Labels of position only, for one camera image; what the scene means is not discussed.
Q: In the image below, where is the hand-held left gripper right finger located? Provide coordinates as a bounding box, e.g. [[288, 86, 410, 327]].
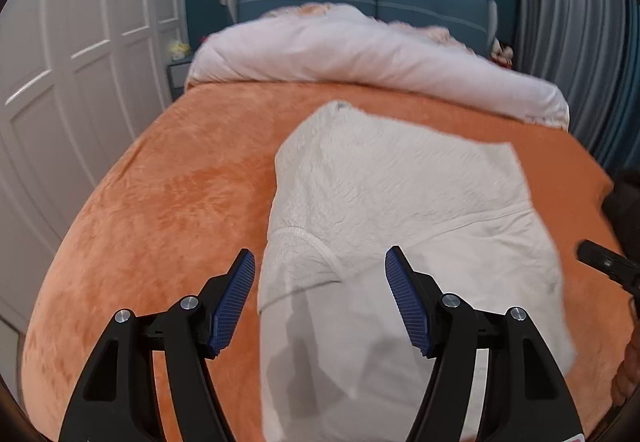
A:
[[384, 245, 586, 442]]

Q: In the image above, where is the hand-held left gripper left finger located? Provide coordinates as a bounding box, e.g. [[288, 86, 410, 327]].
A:
[[57, 248, 256, 442]]

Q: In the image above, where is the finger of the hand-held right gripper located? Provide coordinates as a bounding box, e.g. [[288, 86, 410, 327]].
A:
[[577, 239, 640, 295]]

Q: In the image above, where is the white textured garment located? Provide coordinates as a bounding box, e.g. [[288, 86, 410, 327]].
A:
[[257, 100, 578, 442]]

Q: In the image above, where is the person's right hand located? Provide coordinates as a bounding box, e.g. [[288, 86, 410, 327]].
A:
[[613, 316, 637, 404]]

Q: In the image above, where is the orange bed blanket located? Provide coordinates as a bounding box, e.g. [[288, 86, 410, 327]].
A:
[[22, 81, 636, 442]]

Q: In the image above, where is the grey pleated curtain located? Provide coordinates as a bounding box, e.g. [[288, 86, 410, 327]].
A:
[[516, 0, 640, 173]]

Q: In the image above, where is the red white plush toy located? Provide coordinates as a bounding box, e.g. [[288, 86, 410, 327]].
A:
[[490, 39, 514, 69]]

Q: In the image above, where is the blue nightstand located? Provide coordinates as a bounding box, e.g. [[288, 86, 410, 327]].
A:
[[166, 57, 194, 104]]

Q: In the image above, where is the pink fluffy pillow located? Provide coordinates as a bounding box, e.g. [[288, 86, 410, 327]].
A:
[[390, 24, 472, 54]]

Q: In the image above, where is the pale pink duvet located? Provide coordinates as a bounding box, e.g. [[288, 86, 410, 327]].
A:
[[185, 4, 571, 130]]

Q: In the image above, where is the white wardrobe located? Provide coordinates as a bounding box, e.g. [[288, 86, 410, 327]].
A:
[[0, 0, 188, 338]]

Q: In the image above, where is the orange fluffy pillow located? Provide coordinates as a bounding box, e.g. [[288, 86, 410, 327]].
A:
[[260, 2, 351, 21]]

